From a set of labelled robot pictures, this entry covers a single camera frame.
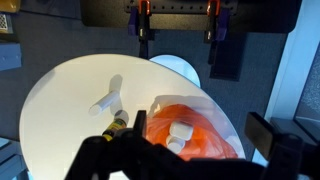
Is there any white rounded square case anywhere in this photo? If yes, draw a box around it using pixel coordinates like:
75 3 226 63
169 120 194 142

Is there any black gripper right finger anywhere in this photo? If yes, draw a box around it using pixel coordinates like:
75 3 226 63
244 112 320 180

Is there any white window base ledge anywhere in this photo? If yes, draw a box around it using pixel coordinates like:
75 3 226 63
252 0 320 168

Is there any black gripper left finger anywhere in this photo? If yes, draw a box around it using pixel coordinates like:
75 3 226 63
64 109 191 180

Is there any yellow label vitamin bottle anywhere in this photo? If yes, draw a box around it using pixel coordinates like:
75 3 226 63
101 109 130 143

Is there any white table pedestal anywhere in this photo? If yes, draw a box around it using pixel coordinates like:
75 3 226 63
149 54 202 88

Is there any orange black purple clamp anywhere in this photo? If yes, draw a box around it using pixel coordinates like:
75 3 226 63
204 0 231 66
128 0 156 61

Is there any white tube bottle blue logo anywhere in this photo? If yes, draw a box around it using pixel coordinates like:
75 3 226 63
88 89 121 117

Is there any grey blue box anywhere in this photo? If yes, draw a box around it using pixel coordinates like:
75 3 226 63
0 42 23 72

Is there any vented grey box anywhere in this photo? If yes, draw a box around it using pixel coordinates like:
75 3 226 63
0 13 14 34

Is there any grey shelf unit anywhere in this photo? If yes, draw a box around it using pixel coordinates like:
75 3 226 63
0 137 29 180

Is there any orange plastic carrier bag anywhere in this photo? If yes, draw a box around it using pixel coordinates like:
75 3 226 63
145 103 239 163

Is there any black stand panel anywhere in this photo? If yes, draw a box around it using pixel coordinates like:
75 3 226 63
209 32 248 82

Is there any yellow box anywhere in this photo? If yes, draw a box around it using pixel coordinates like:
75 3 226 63
0 0 22 14

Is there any white round cap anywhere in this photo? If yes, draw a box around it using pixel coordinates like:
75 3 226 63
165 134 186 155

